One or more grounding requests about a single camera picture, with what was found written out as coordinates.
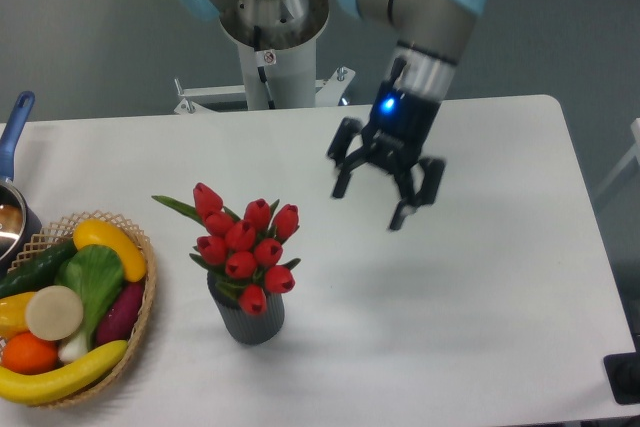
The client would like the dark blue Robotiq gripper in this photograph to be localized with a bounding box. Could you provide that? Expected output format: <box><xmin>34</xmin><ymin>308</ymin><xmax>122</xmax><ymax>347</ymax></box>
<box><xmin>327</xmin><ymin>81</ymin><xmax>446</xmax><ymax>231</ymax></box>

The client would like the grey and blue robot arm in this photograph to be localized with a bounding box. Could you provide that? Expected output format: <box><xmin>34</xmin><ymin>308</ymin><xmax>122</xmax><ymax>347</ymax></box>
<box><xmin>179</xmin><ymin>0</ymin><xmax>487</xmax><ymax>231</ymax></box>

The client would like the blue handled saucepan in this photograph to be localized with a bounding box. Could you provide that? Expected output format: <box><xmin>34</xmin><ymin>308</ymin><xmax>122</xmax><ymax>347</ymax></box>
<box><xmin>1</xmin><ymin>91</ymin><xmax>41</xmax><ymax>277</ymax></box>

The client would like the yellow bell pepper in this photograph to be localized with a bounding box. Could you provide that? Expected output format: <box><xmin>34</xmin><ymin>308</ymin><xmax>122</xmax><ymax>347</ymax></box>
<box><xmin>0</xmin><ymin>291</ymin><xmax>35</xmax><ymax>340</ymax></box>

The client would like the yellow banana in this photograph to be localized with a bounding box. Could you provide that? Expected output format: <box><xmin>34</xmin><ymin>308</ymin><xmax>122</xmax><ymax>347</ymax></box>
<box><xmin>1</xmin><ymin>340</ymin><xmax>128</xmax><ymax>406</ymax></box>

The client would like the dark green cucumber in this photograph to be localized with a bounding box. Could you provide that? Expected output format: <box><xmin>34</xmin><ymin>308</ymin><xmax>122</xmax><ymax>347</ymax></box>
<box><xmin>1</xmin><ymin>240</ymin><xmax>77</xmax><ymax>298</ymax></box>

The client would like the black device at edge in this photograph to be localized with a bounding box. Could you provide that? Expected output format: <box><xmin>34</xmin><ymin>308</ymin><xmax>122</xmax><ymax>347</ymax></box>
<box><xmin>603</xmin><ymin>352</ymin><xmax>639</xmax><ymax>405</ymax></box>

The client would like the red tulip bouquet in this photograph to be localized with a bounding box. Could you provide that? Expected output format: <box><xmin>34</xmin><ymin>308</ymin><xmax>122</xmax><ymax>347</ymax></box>
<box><xmin>152</xmin><ymin>183</ymin><xmax>300</xmax><ymax>316</ymax></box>

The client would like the white frame at right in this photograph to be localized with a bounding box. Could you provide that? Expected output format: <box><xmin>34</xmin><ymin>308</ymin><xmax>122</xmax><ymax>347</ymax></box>
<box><xmin>594</xmin><ymin>118</ymin><xmax>639</xmax><ymax>205</ymax></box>

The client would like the woven wicker basket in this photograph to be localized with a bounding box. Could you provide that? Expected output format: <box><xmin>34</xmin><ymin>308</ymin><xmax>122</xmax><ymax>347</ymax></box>
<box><xmin>1</xmin><ymin>211</ymin><xmax>157</xmax><ymax>408</ymax></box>

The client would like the dark grey ribbed vase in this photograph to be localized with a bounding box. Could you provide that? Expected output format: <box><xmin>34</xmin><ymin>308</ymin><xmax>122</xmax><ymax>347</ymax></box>
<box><xmin>207</xmin><ymin>273</ymin><xmax>285</xmax><ymax>345</ymax></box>

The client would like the green bok choy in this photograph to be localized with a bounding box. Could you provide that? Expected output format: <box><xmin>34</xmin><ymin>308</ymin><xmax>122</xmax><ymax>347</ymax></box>
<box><xmin>55</xmin><ymin>245</ymin><xmax>124</xmax><ymax>364</ymax></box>

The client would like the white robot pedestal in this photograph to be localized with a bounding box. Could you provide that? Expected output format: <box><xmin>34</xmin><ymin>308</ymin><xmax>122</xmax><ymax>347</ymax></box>
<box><xmin>174</xmin><ymin>0</ymin><xmax>356</xmax><ymax>114</ymax></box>

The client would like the beige round slice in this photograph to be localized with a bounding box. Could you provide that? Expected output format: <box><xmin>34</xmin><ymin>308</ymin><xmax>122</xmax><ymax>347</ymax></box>
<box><xmin>25</xmin><ymin>285</ymin><xmax>84</xmax><ymax>341</ymax></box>

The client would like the orange fruit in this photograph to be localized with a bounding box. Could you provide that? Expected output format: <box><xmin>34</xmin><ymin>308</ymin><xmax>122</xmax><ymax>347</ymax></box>
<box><xmin>1</xmin><ymin>332</ymin><xmax>58</xmax><ymax>375</ymax></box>

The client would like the purple sweet potato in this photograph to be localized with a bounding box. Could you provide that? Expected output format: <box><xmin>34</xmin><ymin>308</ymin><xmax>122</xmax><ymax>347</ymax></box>
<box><xmin>95</xmin><ymin>283</ymin><xmax>144</xmax><ymax>346</ymax></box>

